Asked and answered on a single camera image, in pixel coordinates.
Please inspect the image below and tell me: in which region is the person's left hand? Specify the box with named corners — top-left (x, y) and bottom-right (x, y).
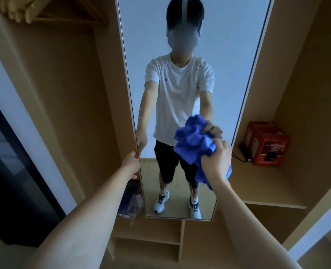
top-left (120, 150), bottom-right (141, 180)

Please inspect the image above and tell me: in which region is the person's right hand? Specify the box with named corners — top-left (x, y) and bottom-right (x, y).
top-left (200, 138), bottom-right (233, 185)

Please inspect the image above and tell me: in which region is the blue microfibre cloth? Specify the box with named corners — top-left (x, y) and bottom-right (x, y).
top-left (173, 114), bottom-right (233, 191)

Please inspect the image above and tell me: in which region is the tall mirror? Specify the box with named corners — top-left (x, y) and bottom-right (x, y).
top-left (114, 0), bottom-right (276, 221)

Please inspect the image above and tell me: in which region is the light wooden wardrobe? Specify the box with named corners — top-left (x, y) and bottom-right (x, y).
top-left (0, 0), bottom-right (331, 269)

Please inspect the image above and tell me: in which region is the person's right forearm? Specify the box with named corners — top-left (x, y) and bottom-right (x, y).
top-left (210, 179), bottom-right (303, 269)

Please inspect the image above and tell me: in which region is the person's left forearm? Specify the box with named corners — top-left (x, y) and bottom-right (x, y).
top-left (25, 168), bottom-right (137, 269)

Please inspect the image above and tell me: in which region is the clear bag of slippers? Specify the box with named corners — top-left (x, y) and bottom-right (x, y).
top-left (117, 180), bottom-right (143, 220)

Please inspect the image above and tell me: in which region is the black framed glass door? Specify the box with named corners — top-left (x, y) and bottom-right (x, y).
top-left (0, 88), bottom-right (67, 248)

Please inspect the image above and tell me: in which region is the black flashlight with cord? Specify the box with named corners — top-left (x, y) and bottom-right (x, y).
top-left (232, 142), bottom-right (253, 163)

